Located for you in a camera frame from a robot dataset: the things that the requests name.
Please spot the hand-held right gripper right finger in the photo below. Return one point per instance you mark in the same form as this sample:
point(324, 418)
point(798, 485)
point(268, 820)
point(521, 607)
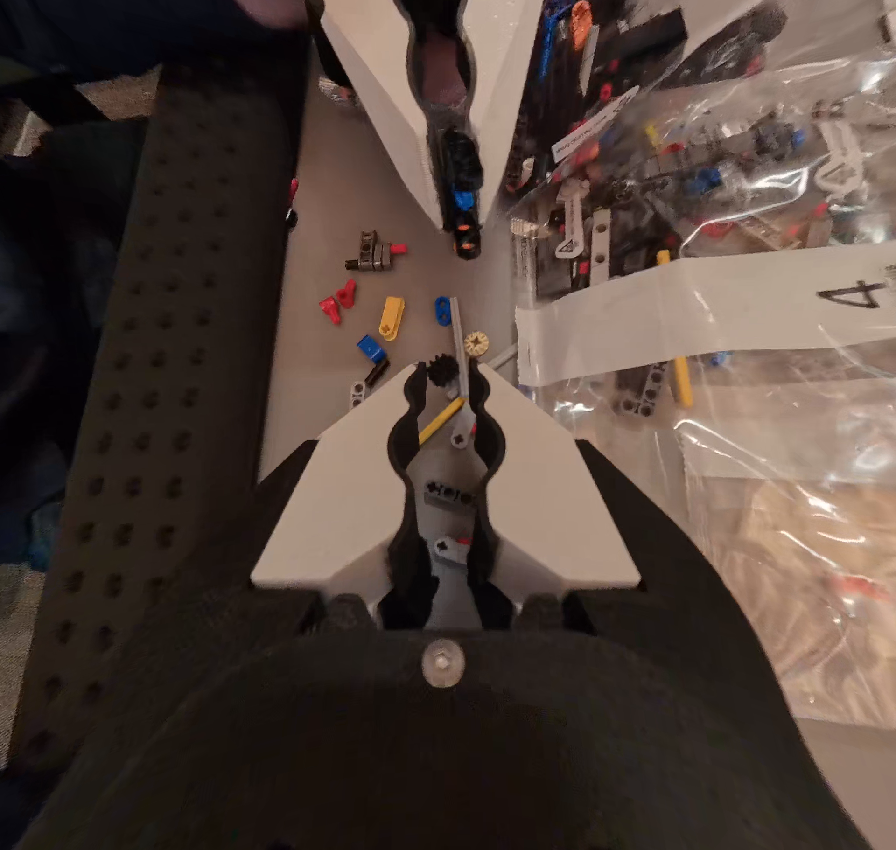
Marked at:
point(560, 507)

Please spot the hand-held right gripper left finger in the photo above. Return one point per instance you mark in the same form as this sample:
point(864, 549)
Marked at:
point(329, 507)

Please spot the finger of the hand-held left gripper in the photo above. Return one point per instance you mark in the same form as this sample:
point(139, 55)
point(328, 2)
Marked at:
point(364, 38)
point(507, 38)

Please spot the clear lego parts bag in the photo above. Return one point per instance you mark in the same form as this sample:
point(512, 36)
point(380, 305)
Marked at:
point(630, 38)
point(665, 304)
point(805, 549)

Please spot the black lego gear frame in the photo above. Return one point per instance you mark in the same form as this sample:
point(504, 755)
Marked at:
point(462, 171)

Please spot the light grey lego axle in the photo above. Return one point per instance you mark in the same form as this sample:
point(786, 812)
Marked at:
point(458, 339)

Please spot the yellow lego pin connector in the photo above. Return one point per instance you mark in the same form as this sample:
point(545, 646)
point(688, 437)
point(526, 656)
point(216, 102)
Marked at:
point(392, 317)

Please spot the yellow lego axle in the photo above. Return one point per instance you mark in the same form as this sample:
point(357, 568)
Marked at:
point(441, 422)

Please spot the blue curved lego tile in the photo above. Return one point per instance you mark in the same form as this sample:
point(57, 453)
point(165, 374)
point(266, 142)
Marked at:
point(371, 348)

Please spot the black lego gear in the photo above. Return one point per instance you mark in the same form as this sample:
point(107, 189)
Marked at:
point(442, 371)

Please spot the tan lego bevel gear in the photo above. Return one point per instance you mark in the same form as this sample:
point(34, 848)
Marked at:
point(476, 343)

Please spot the red lego connector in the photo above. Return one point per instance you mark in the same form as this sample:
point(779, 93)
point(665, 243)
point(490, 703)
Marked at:
point(329, 311)
point(346, 292)

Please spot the grey lego connector assembly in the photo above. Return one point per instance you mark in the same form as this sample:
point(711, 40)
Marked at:
point(374, 255)

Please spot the person's left hand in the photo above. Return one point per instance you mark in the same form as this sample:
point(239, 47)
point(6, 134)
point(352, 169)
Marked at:
point(444, 73)

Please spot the small opened clear bag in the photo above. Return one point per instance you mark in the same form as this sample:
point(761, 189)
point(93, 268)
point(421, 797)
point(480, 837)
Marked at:
point(337, 91)

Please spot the white connector red pin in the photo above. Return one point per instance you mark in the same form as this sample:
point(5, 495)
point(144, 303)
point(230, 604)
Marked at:
point(451, 549)
point(462, 431)

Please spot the light grey five-hole beam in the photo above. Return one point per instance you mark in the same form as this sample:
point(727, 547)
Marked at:
point(358, 393)

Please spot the long thin grey axle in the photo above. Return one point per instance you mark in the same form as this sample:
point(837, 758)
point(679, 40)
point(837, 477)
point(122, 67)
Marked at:
point(502, 355)

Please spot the black dimpled mat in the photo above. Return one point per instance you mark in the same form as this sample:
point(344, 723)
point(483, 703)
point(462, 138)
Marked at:
point(161, 374)

